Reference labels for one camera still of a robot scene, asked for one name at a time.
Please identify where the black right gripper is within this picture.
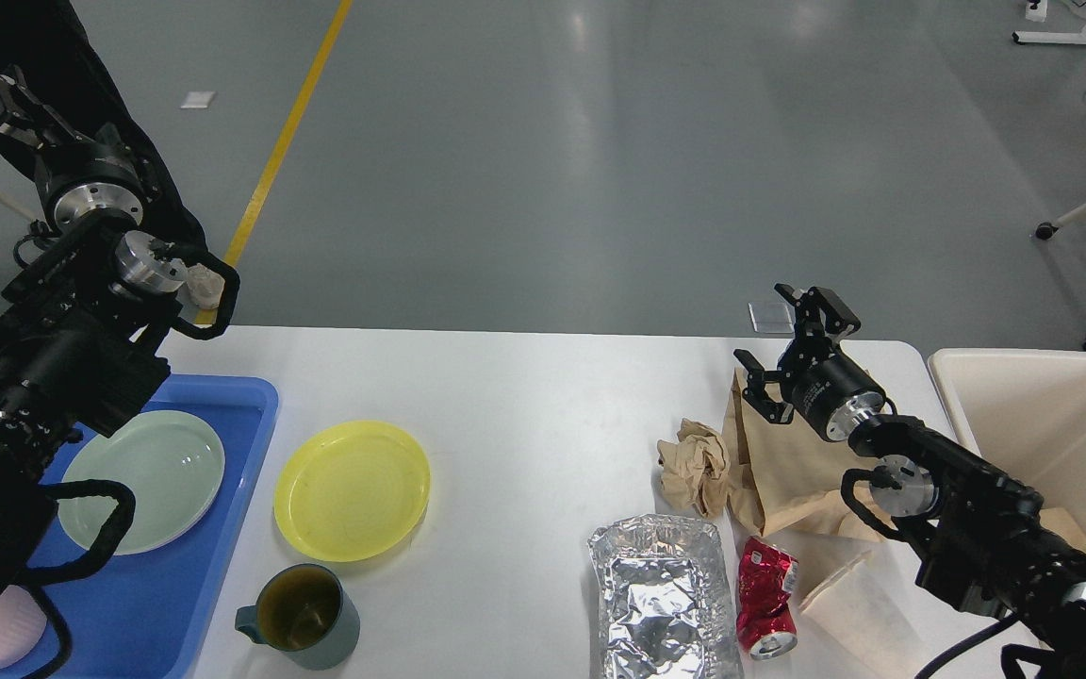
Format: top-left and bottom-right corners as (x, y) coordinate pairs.
(733, 282), (887, 442)

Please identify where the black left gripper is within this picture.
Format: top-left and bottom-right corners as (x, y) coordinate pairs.
(0, 68), (147, 229)

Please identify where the yellow plastic plate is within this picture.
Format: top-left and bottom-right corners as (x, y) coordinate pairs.
(272, 420), (432, 563)

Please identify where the dark teal mug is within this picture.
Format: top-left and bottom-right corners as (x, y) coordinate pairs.
(233, 563), (361, 671)

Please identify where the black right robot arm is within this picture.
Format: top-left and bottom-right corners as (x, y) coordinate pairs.
(735, 282), (1086, 678)

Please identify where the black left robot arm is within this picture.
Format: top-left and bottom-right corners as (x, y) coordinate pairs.
(0, 66), (239, 678)

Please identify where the brown paper bag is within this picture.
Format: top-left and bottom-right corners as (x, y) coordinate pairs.
(721, 367), (883, 541)

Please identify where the person in black trousers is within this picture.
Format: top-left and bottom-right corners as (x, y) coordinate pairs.
(0, 1), (207, 248)

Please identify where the crumpled brown paper ball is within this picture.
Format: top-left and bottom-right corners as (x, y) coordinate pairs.
(656, 420), (729, 519)

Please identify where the crushed red soda can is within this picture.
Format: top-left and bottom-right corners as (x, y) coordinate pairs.
(735, 536), (798, 661)

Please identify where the white paper cup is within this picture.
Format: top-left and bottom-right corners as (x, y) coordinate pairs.
(798, 552), (930, 678)

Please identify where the beige plastic bin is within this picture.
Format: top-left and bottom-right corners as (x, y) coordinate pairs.
(930, 349), (1086, 536)

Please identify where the aluminium foil tray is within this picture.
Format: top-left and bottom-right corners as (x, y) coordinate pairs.
(588, 513), (745, 678)

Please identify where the pale green plate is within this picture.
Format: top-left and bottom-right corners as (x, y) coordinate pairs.
(63, 411), (227, 555)

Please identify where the pink cup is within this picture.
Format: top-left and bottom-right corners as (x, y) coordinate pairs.
(0, 586), (48, 670)

